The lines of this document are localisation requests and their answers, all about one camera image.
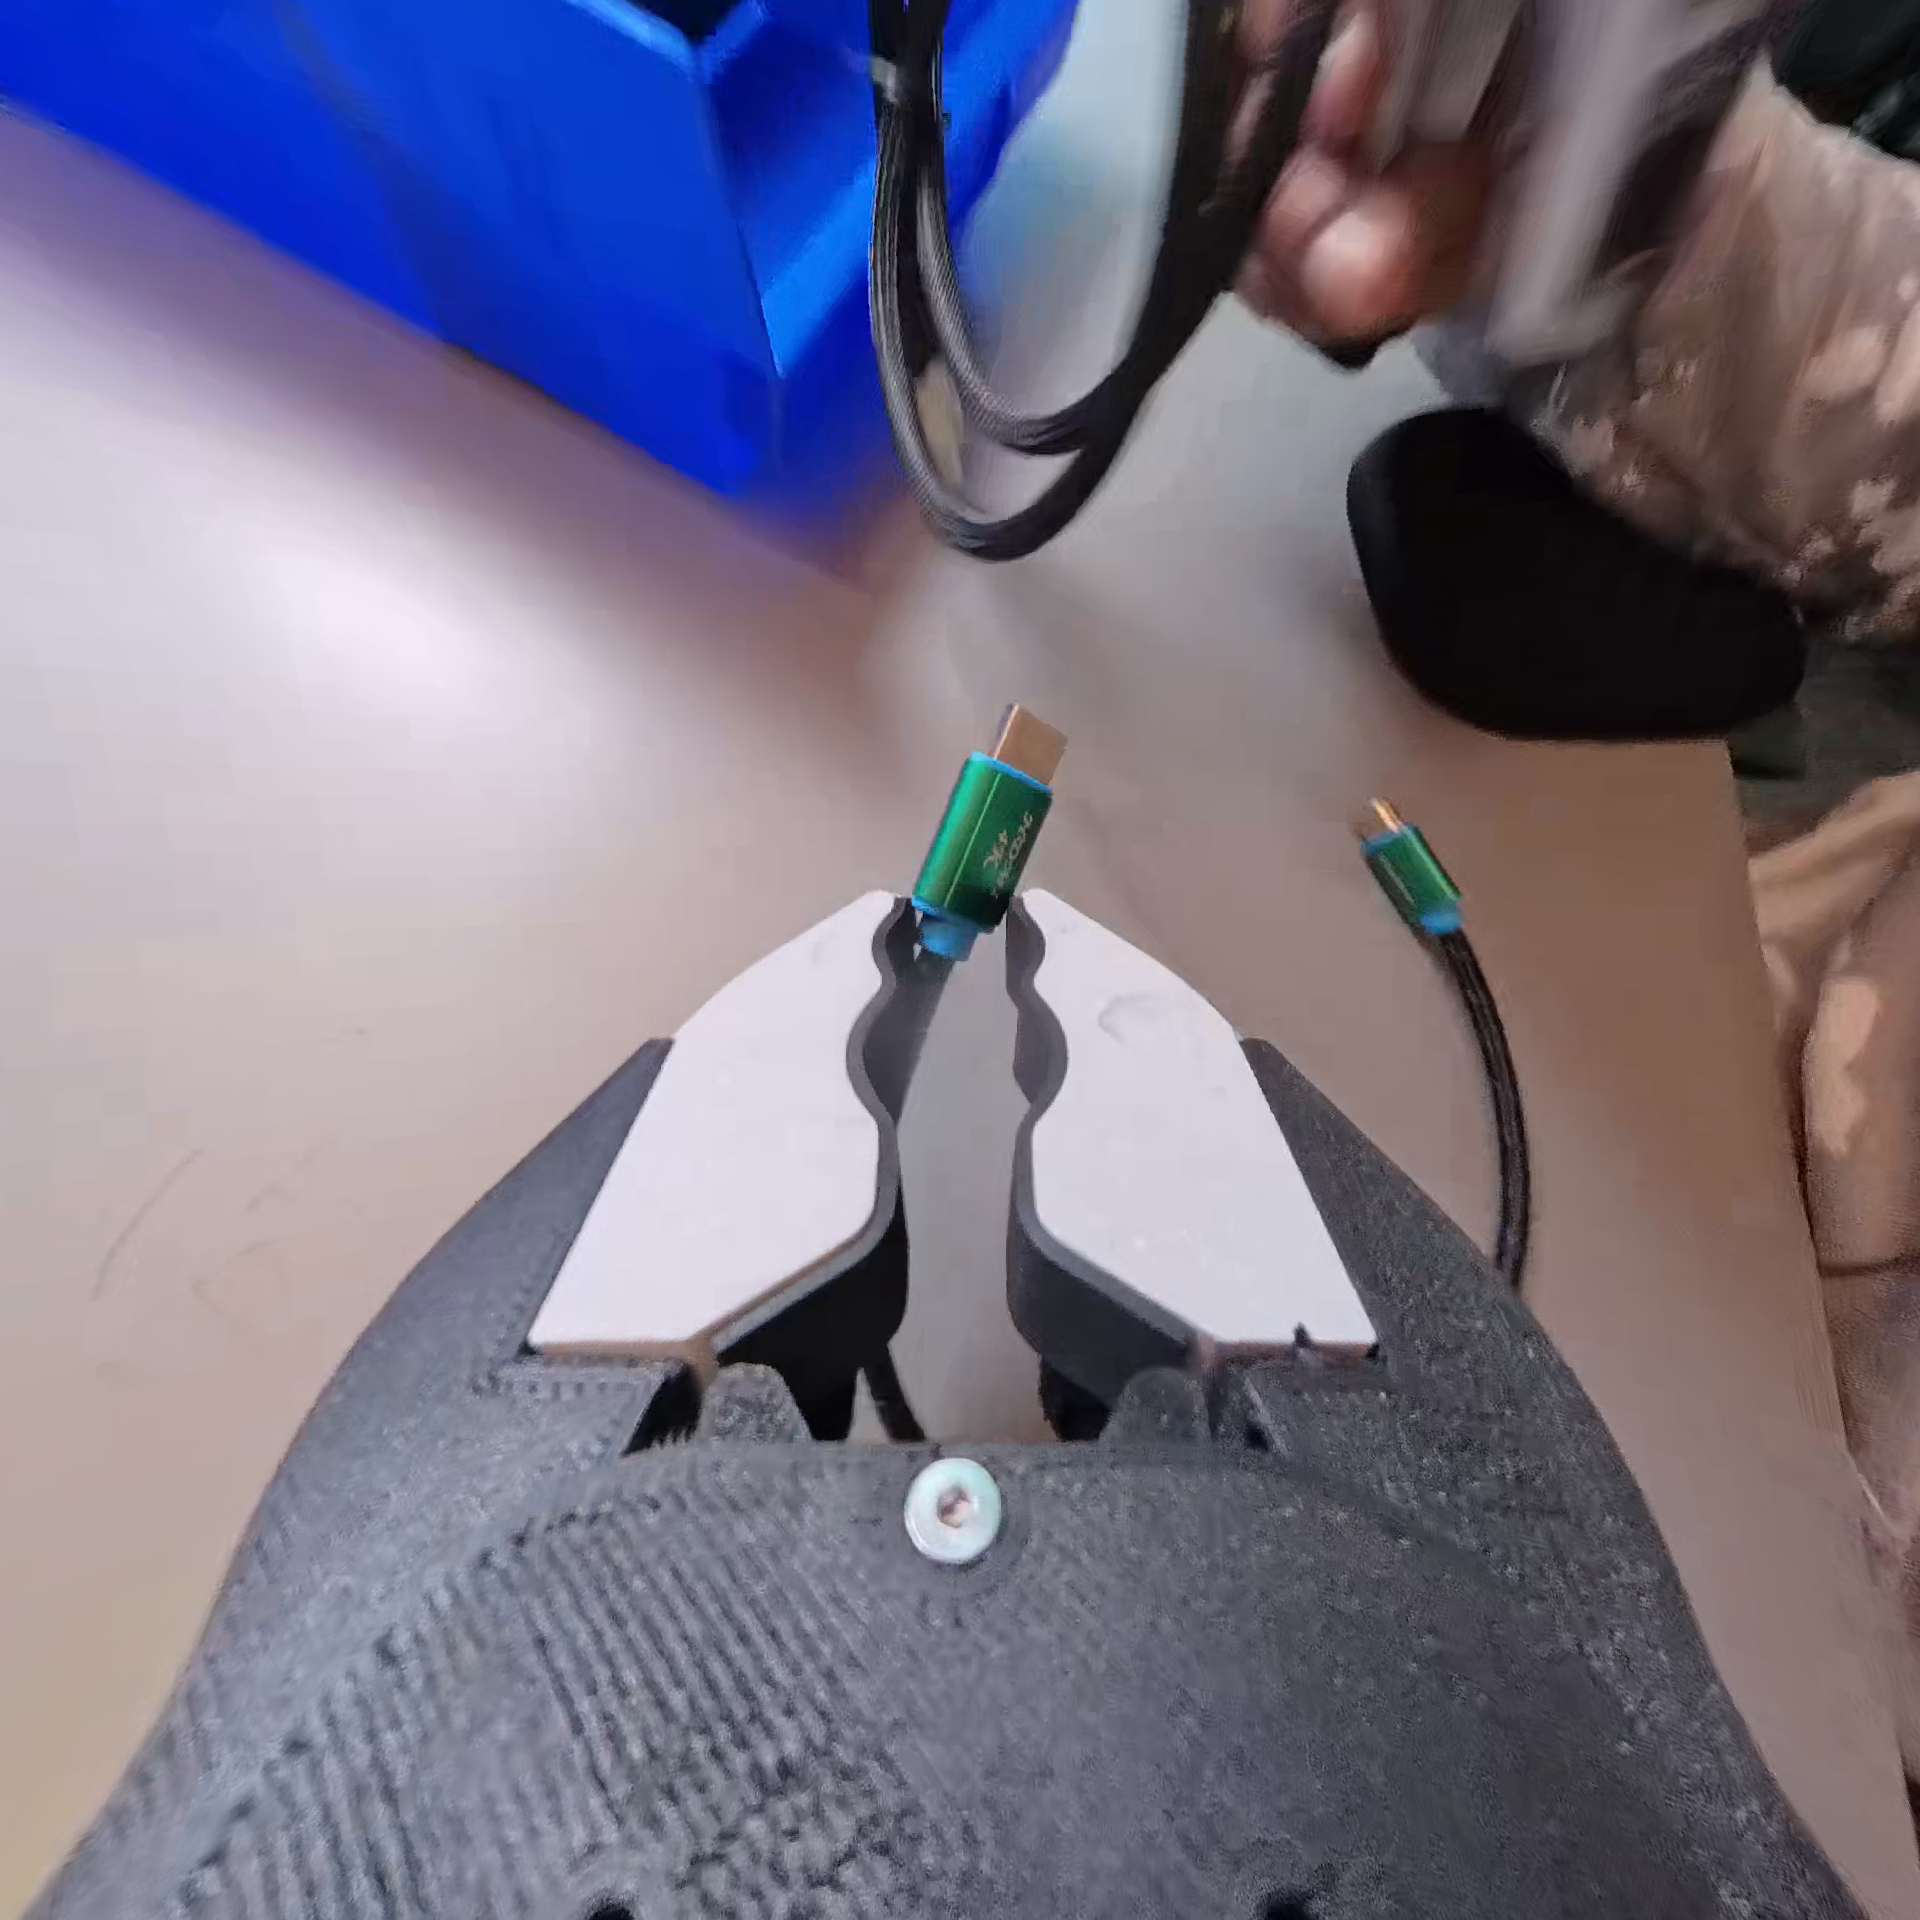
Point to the person's right hand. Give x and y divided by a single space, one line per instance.
1350 225

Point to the blue plastic bin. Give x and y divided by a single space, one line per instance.
523 196

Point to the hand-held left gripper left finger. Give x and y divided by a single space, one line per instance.
721 1155

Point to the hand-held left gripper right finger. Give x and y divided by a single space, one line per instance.
1184 1172

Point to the person's right forearm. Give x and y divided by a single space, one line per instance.
1769 422

